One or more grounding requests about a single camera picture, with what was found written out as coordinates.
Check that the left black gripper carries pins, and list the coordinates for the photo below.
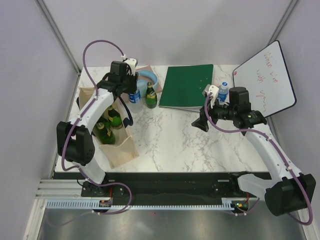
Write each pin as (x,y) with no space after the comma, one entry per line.
(133,88)

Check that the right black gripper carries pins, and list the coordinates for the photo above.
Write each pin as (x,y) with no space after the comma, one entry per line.
(201,123)

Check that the blue cap water bottle front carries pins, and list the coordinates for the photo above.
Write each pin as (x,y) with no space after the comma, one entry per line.
(134,98)

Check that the blue cap water bottle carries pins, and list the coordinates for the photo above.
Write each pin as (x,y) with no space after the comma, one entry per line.
(134,98)
(223,91)

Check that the green glass bottle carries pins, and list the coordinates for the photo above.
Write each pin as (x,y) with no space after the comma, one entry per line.
(105,135)
(114,118)
(150,96)

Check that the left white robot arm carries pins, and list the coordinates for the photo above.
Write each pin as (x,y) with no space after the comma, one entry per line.
(74,138)

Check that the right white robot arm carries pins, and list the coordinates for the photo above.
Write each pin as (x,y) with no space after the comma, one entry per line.
(288,189)

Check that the green glass bottle in bag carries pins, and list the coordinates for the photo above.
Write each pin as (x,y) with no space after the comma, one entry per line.
(105,135)

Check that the beige canvas tote bag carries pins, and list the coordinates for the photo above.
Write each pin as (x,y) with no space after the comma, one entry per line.
(124,149)

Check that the light blue headphones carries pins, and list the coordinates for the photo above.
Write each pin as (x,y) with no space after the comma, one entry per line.
(142,83)

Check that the brown cardboard sheet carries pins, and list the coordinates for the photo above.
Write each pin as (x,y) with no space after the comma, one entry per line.
(147,74)

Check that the green binder folder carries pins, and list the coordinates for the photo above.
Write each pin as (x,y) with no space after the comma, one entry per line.
(184,85)

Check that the small whiteboard with writing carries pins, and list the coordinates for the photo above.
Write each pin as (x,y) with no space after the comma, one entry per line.
(267,80)

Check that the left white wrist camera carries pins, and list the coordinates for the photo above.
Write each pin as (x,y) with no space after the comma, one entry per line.
(132,64)

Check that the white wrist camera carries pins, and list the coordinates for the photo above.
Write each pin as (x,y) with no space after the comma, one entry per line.
(212,91)
(132,64)

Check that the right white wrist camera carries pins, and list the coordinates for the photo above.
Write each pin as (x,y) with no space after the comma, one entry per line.
(212,91)

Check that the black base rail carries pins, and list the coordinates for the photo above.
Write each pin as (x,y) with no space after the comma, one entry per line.
(193,188)

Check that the white cable duct strip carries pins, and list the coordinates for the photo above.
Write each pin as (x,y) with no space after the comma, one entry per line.
(95,204)

